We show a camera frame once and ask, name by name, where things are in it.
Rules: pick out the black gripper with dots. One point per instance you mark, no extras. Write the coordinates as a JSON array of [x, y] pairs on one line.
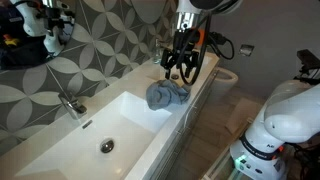
[[185, 41]]

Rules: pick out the clear glass pump bottle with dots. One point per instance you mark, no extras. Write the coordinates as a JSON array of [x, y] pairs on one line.
[[156, 53]]

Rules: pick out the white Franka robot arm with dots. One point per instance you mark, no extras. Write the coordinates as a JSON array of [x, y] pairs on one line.
[[293, 113]]

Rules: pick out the chrome sink drain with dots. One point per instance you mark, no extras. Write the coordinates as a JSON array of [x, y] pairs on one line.
[[107, 146], [175, 76]]

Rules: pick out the blue-grey crumpled towel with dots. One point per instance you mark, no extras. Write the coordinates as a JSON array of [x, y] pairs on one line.
[[165, 95]]

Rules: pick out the white toilet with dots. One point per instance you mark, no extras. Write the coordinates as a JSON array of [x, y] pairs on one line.
[[226, 80]]

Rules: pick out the vanity cabinet front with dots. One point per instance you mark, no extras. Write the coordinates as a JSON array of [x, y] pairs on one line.
[[186, 123]]

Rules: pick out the chrome toilet paper holder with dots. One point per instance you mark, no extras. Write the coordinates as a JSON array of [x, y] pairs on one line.
[[246, 50]]

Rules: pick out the beige bath mat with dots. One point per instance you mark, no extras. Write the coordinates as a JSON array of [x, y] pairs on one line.
[[243, 115]]

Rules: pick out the white rectangular sink basin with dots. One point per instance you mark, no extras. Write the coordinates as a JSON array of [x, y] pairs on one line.
[[133, 133]]

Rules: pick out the chrome overflow slot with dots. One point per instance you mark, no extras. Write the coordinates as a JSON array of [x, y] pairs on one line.
[[87, 124]]

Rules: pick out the chrome faucet with flat lever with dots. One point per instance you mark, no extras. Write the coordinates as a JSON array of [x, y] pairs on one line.
[[71, 105]]

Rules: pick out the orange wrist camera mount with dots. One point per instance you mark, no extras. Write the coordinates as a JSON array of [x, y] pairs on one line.
[[200, 36]]

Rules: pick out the round wall mirror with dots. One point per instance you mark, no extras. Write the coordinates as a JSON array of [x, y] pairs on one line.
[[23, 43]]

